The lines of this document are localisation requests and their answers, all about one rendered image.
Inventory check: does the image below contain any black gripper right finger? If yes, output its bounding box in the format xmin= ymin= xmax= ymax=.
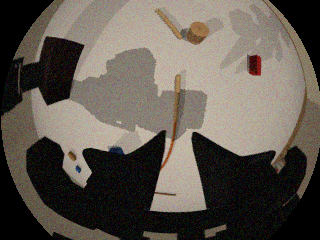
xmin=191 ymin=132 xmax=276 ymax=209

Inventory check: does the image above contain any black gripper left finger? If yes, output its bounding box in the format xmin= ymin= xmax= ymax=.
xmin=83 ymin=129 xmax=165 ymax=211

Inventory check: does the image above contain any brown wooden cylinder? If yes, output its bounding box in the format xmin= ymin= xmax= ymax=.
xmin=187 ymin=21 xmax=209 ymax=45

